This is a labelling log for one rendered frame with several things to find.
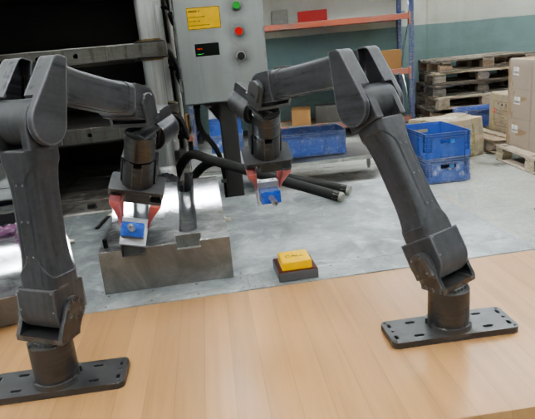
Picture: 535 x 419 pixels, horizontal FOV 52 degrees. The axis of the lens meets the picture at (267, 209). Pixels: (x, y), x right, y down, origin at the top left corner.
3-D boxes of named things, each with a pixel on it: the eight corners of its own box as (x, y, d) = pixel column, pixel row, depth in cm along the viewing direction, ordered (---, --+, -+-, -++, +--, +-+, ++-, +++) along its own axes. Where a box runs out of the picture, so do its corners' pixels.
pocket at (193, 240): (203, 256, 111) (201, 239, 110) (177, 260, 110) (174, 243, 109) (203, 248, 115) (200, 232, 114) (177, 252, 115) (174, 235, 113)
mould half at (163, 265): (233, 277, 113) (227, 214, 109) (105, 294, 110) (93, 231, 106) (218, 209, 161) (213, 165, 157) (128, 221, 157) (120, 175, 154)
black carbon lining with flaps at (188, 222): (199, 239, 116) (194, 196, 113) (122, 249, 114) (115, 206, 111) (196, 197, 149) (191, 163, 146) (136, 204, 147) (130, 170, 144)
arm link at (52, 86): (119, 90, 101) (-23, 51, 72) (161, 86, 97) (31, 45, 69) (119, 156, 101) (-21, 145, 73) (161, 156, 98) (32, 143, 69)
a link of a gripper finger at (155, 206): (125, 214, 112) (127, 174, 107) (161, 218, 113) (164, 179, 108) (120, 234, 106) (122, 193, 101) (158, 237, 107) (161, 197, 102)
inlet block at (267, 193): (288, 214, 115) (286, 189, 113) (264, 217, 114) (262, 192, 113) (277, 199, 127) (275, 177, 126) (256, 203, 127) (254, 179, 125)
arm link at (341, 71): (242, 75, 106) (356, 43, 81) (278, 70, 111) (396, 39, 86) (253, 138, 108) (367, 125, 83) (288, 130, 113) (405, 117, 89)
